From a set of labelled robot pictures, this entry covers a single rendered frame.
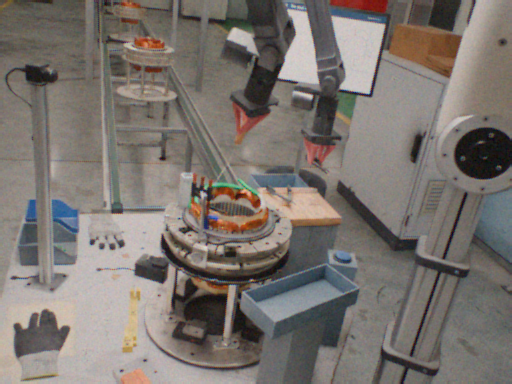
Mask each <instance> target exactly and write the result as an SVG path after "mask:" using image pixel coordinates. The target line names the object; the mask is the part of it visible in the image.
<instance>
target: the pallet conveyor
mask: <svg viewBox="0 0 512 384"><path fill-rule="evenodd" d="M105 6H111V0H97V15H98V31H99V34H100V36H99V38H98V44H99V39H100V44H99V46H100V58H101V97H102V152H103V214H123V212H165V210H166V208H167V206H123V197H122V188H121V180H120V172H119V154H118V145H127V146H151V147H161V149H160V155H161V156H160V157H159V160H161V161H166V159H167V158H166V157H165V156H166V151H167V133H187V136H186V145H185V154H184V164H183V173H191V164H192V155H193V146H194V148H195V151H196V153H197V154H198V156H199V160H200V161H201V163H202V165H203V169H204V170H205V172H206V173H207V177H208V179H209V180H211V179H212V180H213V184H214V183H215V182H216V180H217V182H216V183H219V182H222V183H226V184H229V182H228V180H227V179H226V176H225V174H224V173H223V172H222V169H221V167H220V165H219V164H218V161H217V160H216V158H215V157H214V153H213V152H212V150H211V149H210V146H209V145H208V143H207V141H206V138H205V137H204V136H203V133H202V131H201V129H200V128H199V125H198V124H197V122H196V121H195V117H194V116H193V114H192V113H191V110H190V109H189V107H188V106H187V102H186V101H185V100H184V98H183V95H182V94H181V92H180V90H179V88H178V86H177V85H176V83H175V80H174V78H173V77H172V76H171V73H170V77H169V88H168V90H171V91H173V92H174V93H175V94H176V95H177V97H176V98H175V100H173V102H174V104H175V107H176V109H177V111H178V113H179V116H180V117H181V120H182V121H183V125H184V126H185V128H173V127H168V116H169V105H170V101H164V102H163V125H162V127H155V126H139V125H115V110H114V105H127V106H141V107H149V116H148V118H149V119H150V120H153V109H154V102H147V103H146V104H143V103H129V102H115V101H113V93H112V85H111V81H118V82H127V76H116V75H111V72H110V58H114V59H122V57H114V56H109V54H114V55H125V53H123V50H124V49H108V44H117V45H124V44H126V43H117V42H109V41H108V44H103V43H102V32H110V33H118V31H114V30H106V22H107V23H115V24H119V17H118V18H117V17H110V16H105V15H101V8H107V9H111V7H105ZM99 19H100V30H99ZM106 19H110V20H106ZM116 20H118V21H116ZM143 20H144V21H145V23H146V25H147V26H145V25H144V23H143V21H142V25H141V32H142V33H141V36H142V37H150V35H152V36H153V37H154V38H155V39H157V38H156V37H155V36H154V33H153V32H152V30H151V29H150V26H149V25H148V24H147V22H146V19H143ZM123 24H127V30H126V32H123V34H126V35H134V36H137V31H138V25H136V33H134V25H135V24H134V23H133V24H130V23H125V22H124V23H123ZM130 25H131V33H130ZM146 27H148V29H149V30H150V33H151V34H150V33H149V32H148V30H147V29H146ZM170 68H171V70H172V72H173V74H174V75H175V78H176V79H177V81H178V82H179V85H180V86H181V88H182V90H183V92H184V94H185V95H186V97H187V100H188V101H189V102H190V104H191V107H192V108H193V110H194V111H195V114H196V115H197V117H198V118H199V121H200V122H201V124H202V125H203V129H205V131H206V134H207V136H208V137H209V138H210V141H211V143H212V145H214V149H215V150H216V152H217V153H218V156H219V157H220V159H221V160H222V163H223V165H224V166H226V170H227V172H228V173H229V175H230V177H231V179H232V180H233V182H234V184H236V185H239V186H241V187H242V185H241V184H240V183H238V178H237V177H236V176H235V174H234V172H233V170H232V169H231V167H230V165H229V163H228V164H227V161H226V157H224V155H223V153H222V151H221V149H220V148H219V147H218V144H217V142H216V141H215V140H214V137H213V136H212V134H211V133H210V130H209V129H208V127H207V126H206V123H205V121H203V119H202V116H201V115H200V113H199V110H197V108H196V106H195V104H194V102H193V101H192V100H191V97H190V95H189V94H188V93H187V90H186V89H185V87H184V86H183V83H182V82H181V80H180V79H179V76H178V74H176V72H175V70H174V68H173V66H170ZM160 74H161V76H162V77H163V81H154V86H155V85H165V78H166V66H165V67H163V72H162V73H160ZM116 131H131V132H150V133H162V137H161V139H160V140H159V141H158V143H155V142H133V141H117V137H116ZM221 173H222V174H221ZM220 174H221V176H220ZM218 176H219V178H218Z"/></svg>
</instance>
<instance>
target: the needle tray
mask: <svg viewBox="0 0 512 384"><path fill-rule="evenodd" d="M359 291H360V287H358V286H357V285H356V284H355V283H352V281H350V280H349V279H347V278H346V277H344V275H341V274H340V273H339V272H338V271H336V270H335V269H333V268H332V267H330V266H329V265H328V264H327V263H324V264H322V265H320V266H318V267H313V268H311V269H308V270H306V271H301V272H299V273H297V274H292V275H289V276H287V277H285V278H281V279H278V280H276V281H273V282H269V283H266V284H264V285H261V286H257V287H254V288H253V289H250V290H246V291H243V292H242V299H241V304H240V310H242V312H243V313H244V314H246V316H247V317H248V318H250V320H251V321H253V322H254V323H255V324H256V325H257V326H258V327H259V328H260V329H261V330H262V331H263V332H264V333H265V338H264V342H263V346H262V351H261V360H260V364H259V368H258V377H257V382H256V384H310V383H311V380H312V377H313V371H314V367H315V363H316V360H317V354H318V351H319V347H320V344H321V338H322V334H323V331H324V328H325V321H326V318H327V316H329V315H330V314H334V313H336V312H337V311H339V310H340V311H341V310H343V309H344V308H347V307H350V306H352V305H354V304H356V300H357V298H358V295H359Z"/></svg>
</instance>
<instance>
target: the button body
mask: <svg viewBox="0 0 512 384"><path fill-rule="evenodd" d="M334 253H336V251H333V250H328V253H327V256H326V259H325V263H327V264H328V265H329V266H330V267H332V268H333V269H335V270H336V271H338V272H339V273H340V274H341V275H344V277H346V278H347V279H349V280H350V281H352V283H354V279H355V276H356V271H357V265H356V257H355V254H353V253H348V254H349V255H351V257H352V263H347V264H345V263H339V262H337V261H336V260H335V259H333V257H332V255H333V254H334ZM346 310H347V308H344V309H343V310H341V311H340V310H339V311H337V312H336V313H334V314H330V315H329V316H327V318H326V321H325V328H324V331H323V334H322V338H321V344H322V345H327V346H333V347H337V343H338V340H339V337H340V335H341V328H342V325H343V322H344V316H345V313H346Z"/></svg>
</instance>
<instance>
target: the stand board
mask: <svg viewBox="0 0 512 384"><path fill-rule="evenodd" d="M263 189H266V188H257V192H260V193H261V194H262V192H263ZM262 195H263V196H264V198H265V200H266V202H268V203H269V204H273V205H274V206H275V207H277V208H279V211H278V212H284V213H285V215H286V216H287V217H288V218H289V220H290V222H291V224H292V227H304V226H324V225H340V223H341V220H342V217H341V216H340V215H339V214H338V213H337V212H336V211H335V210H334V209H333V208H332V207H331V206H330V205H329V204H328V203H327V202H326V201H325V200H324V199H323V198H322V197H321V196H320V194H319V193H318V192H317V193H292V194H291V200H293V202H294V203H295V204H297V206H296V205H295V204H293V203H292V204H291V206H281V201H282V200H283V199H281V198H280V197H278V196H276V195H275V196H273V195H272V194H262ZM311 199H320V204H319V205H309V204H310V200H311Z"/></svg>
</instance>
